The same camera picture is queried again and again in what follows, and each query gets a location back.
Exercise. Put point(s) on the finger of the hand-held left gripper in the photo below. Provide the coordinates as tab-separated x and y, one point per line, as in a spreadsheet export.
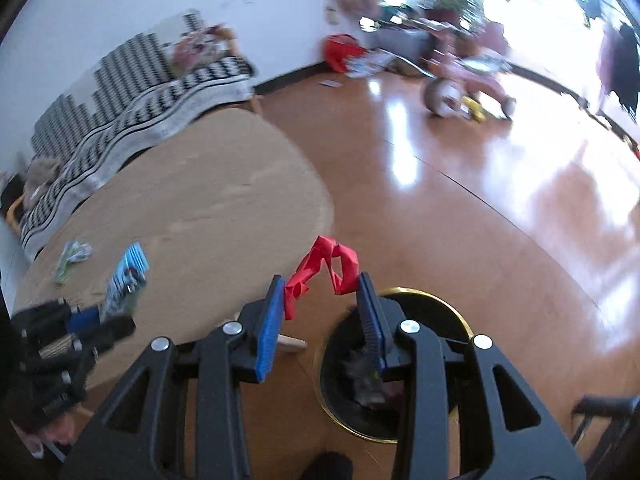
82	319
105	332

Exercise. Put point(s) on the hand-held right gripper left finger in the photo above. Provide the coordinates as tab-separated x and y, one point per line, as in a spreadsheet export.
267	330

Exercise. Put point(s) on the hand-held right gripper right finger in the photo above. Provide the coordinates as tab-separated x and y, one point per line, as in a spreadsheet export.
371	320

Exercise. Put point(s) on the black gold-rimmed trash bin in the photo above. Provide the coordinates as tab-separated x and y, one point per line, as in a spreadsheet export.
350	350

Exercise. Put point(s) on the blue snack packet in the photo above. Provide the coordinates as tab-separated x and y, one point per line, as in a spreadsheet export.
127	280

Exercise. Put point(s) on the red wrapper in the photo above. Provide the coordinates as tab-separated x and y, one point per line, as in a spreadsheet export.
325	265

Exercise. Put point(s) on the person's left hand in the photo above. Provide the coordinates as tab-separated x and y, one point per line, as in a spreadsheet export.
47	437

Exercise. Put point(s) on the green crumpled wrapper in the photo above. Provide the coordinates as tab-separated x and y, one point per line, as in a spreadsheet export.
72	257

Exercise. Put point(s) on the round wooden table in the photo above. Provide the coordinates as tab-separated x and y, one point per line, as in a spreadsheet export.
200	200

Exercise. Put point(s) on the person's black shoe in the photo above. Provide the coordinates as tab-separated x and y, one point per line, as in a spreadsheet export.
327	467

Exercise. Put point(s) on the black white patterned sofa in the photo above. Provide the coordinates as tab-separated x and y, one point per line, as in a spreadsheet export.
125	105

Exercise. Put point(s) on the yellow toy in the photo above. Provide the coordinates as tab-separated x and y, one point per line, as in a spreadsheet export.
472	109

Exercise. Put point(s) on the scattered picture books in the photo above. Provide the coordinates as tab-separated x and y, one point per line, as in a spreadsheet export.
369	62

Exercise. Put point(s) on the pink children's tricycle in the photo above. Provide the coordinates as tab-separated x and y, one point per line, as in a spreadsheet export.
465	80

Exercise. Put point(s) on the red bag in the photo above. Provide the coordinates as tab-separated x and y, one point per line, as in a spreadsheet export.
342	52

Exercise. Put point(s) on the printed cushion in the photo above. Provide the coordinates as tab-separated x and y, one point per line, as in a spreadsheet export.
200	47

